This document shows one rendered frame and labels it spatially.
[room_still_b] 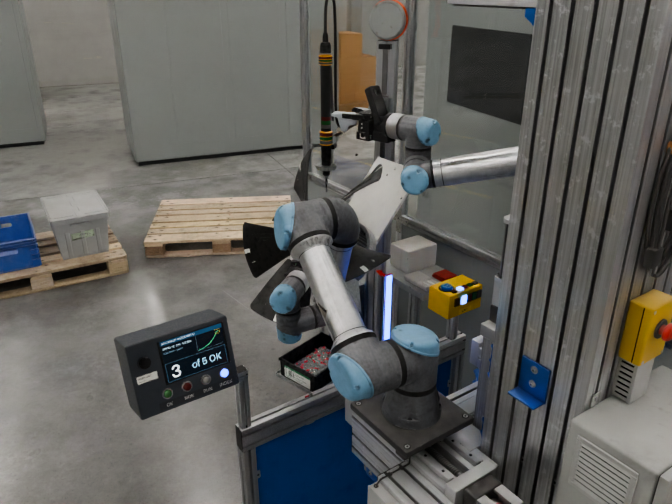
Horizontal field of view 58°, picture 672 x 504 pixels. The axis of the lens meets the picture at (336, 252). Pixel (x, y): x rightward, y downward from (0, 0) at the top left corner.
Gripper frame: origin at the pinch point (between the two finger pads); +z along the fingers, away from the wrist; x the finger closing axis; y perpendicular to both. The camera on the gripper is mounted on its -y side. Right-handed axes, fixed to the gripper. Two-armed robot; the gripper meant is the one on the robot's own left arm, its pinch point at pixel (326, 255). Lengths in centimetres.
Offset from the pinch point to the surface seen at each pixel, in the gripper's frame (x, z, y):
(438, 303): 19.4, 6.8, -36.0
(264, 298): 16.5, -3.0, 24.6
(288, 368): 31.7, -22.2, 9.3
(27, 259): 68, 124, 278
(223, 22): -70, 485, 289
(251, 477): 51, -53, 11
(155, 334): -9, -71, 18
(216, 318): -8, -60, 8
